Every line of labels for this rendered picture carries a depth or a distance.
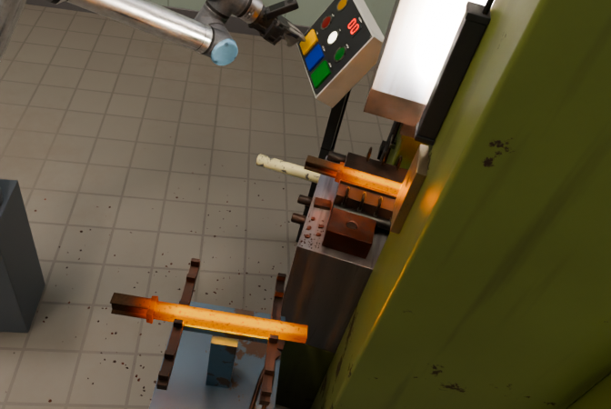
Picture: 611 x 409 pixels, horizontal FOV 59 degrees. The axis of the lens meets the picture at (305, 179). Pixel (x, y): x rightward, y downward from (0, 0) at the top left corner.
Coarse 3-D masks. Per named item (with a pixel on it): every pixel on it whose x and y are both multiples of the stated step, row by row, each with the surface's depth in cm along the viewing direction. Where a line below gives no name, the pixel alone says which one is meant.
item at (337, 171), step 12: (312, 156) 148; (312, 168) 148; (324, 168) 148; (336, 168) 147; (348, 168) 148; (336, 180) 147; (348, 180) 147; (360, 180) 146; (372, 180) 146; (384, 180) 147; (396, 192) 146
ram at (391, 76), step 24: (408, 0) 100; (432, 0) 99; (456, 0) 98; (480, 0) 97; (408, 24) 103; (432, 24) 102; (456, 24) 101; (384, 48) 108; (408, 48) 106; (432, 48) 105; (384, 72) 111; (408, 72) 109; (432, 72) 108; (408, 96) 113
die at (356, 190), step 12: (348, 156) 157; (360, 156) 158; (360, 168) 153; (372, 168) 154; (384, 168) 156; (396, 180) 152; (336, 192) 147; (360, 192) 146; (372, 192) 146; (384, 192) 146; (348, 204) 145; (372, 204) 143; (384, 204) 144; (384, 216) 145
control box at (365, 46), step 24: (336, 0) 190; (360, 0) 187; (336, 24) 184; (360, 24) 173; (312, 48) 191; (336, 48) 179; (360, 48) 168; (312, 72) 185; (336, 72) 174; (360, 72) 174; (336, 96) 180
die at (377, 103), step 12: (372, 96) 121; (384, 96) 120; (396, 96) 120; (372, 108) 123; (384, 108) 122; (396, 108) 122; (408, 108) 121; (420, 108) 120; (396, 120) 124; (408, 120) 123
